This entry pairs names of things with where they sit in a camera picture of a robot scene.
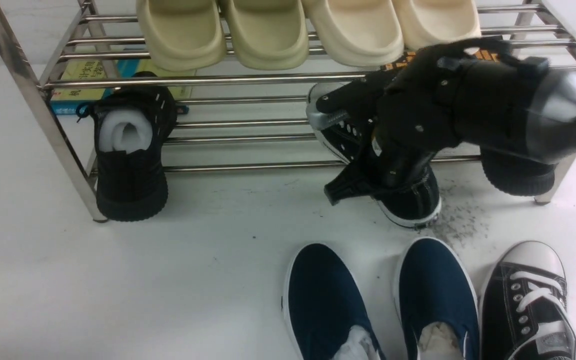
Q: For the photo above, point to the pale green slipper left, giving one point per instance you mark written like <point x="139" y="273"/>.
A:
<point x="182" y="35"/>

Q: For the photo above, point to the navy slip-on shoe right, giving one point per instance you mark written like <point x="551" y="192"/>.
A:
<point x="436" y="303"/>

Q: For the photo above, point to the cream slipper left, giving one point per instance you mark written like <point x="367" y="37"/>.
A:
<point x="357" y="33"/>

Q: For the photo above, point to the stainless steel shoe rack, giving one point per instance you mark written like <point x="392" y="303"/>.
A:
<point x="87" y="29"/>

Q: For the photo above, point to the navy slip-on shoe left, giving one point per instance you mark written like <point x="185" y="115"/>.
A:
<point x="323" y="308"/>

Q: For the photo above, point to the black knit sneaker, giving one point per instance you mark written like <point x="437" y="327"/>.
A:
<point x="517" y="176"/>
<point x="130" y="127"/>

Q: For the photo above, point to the black knit sneaker right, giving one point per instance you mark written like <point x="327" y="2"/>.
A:
<point x="517" y="176"/>

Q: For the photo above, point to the black canvas sneaker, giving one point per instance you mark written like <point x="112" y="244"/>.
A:
<point x="523" y="307"/>
<point x="412" y="206"/>

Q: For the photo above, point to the black knit sneaker left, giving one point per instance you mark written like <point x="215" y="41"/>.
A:
<point x="130" y="127"/>

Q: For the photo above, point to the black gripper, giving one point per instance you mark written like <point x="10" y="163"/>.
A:
<point x="414" y="121"/>

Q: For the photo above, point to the cream slipper right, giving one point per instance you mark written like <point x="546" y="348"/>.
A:
<point x="428" y="22"/>

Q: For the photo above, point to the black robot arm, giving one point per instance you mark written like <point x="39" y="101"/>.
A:
<point x="472" y="90"/>

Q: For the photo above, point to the cream slipper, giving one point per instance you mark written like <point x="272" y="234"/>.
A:
<point x="428" y="22"/>
<point x="357" y="33"/>

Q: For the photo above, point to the pale green slipper right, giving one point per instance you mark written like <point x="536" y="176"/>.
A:
<point x="269" y="35"/>

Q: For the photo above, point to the navy slip-on shoe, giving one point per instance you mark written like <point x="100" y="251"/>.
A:
<point x="323" y="308"/>
<point x="436" y="303"/>

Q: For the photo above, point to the pale green slipper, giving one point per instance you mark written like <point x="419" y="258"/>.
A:
<point x="269" y="35"/>
<point x="182" y="35"/>

